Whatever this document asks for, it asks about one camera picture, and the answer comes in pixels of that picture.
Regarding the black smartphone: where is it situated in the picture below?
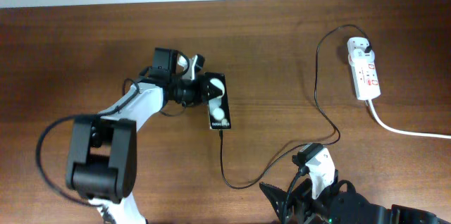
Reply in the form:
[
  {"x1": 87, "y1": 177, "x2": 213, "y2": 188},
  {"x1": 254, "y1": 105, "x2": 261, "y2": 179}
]
[{"x1": 205, "y1": 72, "x2": 231, "y2": 130}]

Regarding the black charger cable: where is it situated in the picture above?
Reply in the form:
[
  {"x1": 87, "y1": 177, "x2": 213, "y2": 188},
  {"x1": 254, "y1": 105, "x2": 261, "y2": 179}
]
[{"x1": 218, "y1": 24, "x2": 371, "y2": 190}]

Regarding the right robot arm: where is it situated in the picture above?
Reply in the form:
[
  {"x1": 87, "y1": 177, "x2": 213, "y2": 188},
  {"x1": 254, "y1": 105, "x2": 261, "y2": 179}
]
[{"x1": 259, "y1": 179, "x2": 450, "y2": 224}]

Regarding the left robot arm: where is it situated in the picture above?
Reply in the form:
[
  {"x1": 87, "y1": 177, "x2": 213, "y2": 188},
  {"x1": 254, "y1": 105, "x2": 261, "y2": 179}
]
[{"x1": 66, "y1": 48, "x2": 230, "y2": 223}]

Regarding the black usb plug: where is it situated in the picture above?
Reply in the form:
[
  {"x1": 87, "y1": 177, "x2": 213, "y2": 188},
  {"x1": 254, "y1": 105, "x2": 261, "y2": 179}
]
[{"x1": 364, "y1": 44, "x2": 372, "y2": 54}]

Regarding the white power strip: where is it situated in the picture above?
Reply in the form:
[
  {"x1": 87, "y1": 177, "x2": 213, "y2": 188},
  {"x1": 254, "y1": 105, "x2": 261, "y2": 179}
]
[{"x1": 347, "y1": 37, "x2": 381, "y2": 101}]

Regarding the white power strip cord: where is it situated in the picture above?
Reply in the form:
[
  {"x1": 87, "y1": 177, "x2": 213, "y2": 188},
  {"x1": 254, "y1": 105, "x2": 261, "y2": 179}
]
[{"x1": 365, "y1": 99, "x2": 451, "y2": 140}]

